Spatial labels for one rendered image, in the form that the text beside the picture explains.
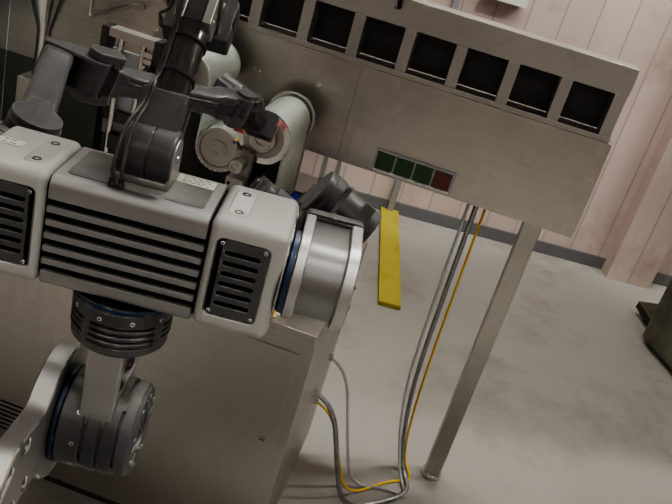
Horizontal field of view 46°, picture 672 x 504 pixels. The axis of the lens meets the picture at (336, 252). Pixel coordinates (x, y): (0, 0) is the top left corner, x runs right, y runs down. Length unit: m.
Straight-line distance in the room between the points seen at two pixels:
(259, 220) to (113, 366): 0.29
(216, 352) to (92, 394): 1.01
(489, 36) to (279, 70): 0.62
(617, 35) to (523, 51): 2.89
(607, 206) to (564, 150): 3.14
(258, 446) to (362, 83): 1.08
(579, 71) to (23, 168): 1.67
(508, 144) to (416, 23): 0.43
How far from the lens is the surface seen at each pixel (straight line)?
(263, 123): 1.99
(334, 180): 1.19
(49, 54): 1.58
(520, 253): 2.66
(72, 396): 1.19
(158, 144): 0.99
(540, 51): 2.33
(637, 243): 5.50
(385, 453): 3.17
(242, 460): 2.30
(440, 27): 2.33
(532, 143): 2.38
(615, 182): 5.45
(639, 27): 5.22
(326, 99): 2.42
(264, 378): 2.12
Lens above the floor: 1.93
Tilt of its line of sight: 25 degrees down
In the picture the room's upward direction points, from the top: 16 degrees clockwise
